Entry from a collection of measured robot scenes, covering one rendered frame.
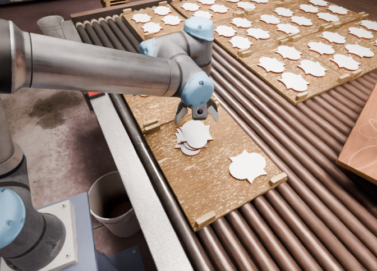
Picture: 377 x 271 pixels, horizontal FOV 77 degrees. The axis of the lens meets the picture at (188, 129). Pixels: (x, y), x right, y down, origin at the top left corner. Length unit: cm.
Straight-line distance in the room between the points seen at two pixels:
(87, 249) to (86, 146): 149
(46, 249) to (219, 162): 55
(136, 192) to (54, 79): 51
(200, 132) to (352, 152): 48
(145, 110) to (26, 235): 58
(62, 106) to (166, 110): 183
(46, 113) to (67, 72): 232
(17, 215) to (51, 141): 179
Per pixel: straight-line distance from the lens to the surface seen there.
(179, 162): 82
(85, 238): 84
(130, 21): 174
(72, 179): 206
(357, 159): 86
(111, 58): 41
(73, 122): 248
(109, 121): 102
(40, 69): 38
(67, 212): 84
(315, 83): 127
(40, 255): 77
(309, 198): 86
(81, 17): 189
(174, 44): 59
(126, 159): 88
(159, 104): 102
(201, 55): 64
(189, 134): 85
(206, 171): 80
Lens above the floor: 162
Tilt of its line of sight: 48 degrees down
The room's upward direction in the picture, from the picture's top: straight up
